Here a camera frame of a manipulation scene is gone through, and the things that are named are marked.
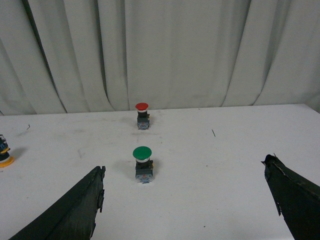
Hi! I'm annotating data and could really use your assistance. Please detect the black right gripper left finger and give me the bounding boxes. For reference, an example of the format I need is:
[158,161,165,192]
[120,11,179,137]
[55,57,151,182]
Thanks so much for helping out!
[11,166,106,240]

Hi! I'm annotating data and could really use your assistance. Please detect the green mushroom push button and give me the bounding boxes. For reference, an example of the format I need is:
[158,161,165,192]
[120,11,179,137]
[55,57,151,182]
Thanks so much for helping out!
[132,146,154,184]

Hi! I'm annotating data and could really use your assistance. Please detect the grey curtain backdrop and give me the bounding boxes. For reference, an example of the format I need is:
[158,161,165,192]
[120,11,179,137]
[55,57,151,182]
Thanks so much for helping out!
[0,0,320,115]

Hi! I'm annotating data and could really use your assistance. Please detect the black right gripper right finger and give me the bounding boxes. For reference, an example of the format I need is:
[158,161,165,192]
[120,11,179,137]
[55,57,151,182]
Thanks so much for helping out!
[262,154,320,240]

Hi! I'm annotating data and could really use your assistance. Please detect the red mushroom push button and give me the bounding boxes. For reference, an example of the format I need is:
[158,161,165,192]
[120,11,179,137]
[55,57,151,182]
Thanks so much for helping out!
[135,102,150,130]

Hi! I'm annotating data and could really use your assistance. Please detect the yellow mushroom push button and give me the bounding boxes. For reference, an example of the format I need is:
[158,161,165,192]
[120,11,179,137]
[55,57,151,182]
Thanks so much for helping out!
[0,134,15,168]

